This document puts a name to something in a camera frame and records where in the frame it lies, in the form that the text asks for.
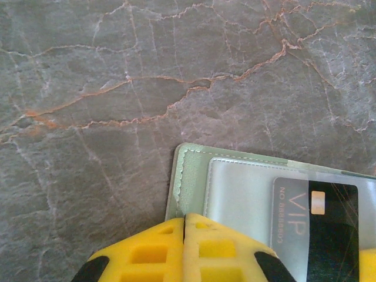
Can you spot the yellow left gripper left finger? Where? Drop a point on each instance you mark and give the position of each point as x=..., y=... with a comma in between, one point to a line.
x=149, y=255

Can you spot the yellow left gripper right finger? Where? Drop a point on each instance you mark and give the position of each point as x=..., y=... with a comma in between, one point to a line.
x=217, y=255

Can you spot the black credit card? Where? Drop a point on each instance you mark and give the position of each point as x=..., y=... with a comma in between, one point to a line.
x=332, y=235

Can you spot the mint green card holder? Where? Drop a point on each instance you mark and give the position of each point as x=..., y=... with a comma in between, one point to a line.
x=235, y=188

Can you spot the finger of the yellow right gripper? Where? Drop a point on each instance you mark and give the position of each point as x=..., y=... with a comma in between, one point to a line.
x=368, y=267

